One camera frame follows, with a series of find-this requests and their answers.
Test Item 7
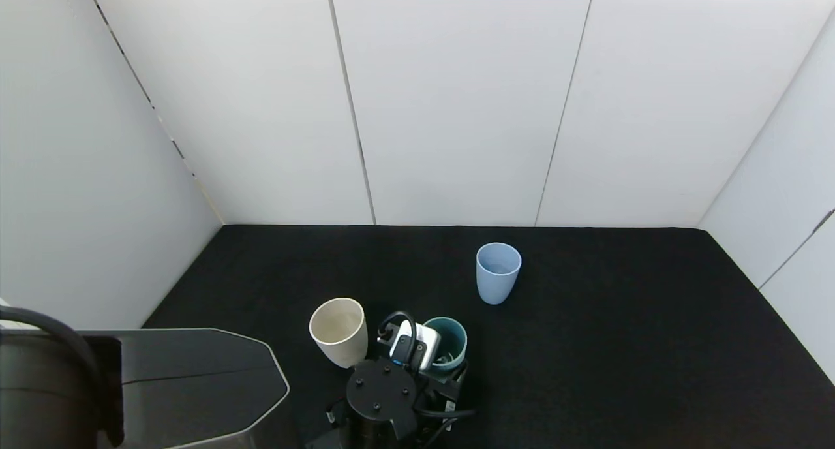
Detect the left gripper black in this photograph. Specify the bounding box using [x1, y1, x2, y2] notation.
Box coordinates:
[418, 358, 470, 432]

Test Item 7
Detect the teal green plastic cup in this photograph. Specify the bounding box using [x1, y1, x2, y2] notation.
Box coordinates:
[423, 317, 468, 372]

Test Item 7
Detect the light blue plastic cup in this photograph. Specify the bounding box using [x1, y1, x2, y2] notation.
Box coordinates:
[476, 242, 523, 305]

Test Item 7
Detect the cream white plastic cup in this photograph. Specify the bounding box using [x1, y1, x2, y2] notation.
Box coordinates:
[309, 297, 369, 369]

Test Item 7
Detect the black table cloth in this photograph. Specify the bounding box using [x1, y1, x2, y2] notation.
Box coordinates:
[140, 224, 835, 449]

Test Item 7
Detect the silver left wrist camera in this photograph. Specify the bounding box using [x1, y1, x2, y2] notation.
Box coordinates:
[390, 322, 442, 372]

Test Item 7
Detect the black camera cable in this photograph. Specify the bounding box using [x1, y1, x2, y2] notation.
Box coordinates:
[377, 311, 419, 366]

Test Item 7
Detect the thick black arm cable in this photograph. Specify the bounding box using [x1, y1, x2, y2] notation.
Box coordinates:
[0, 305, 125, 447]

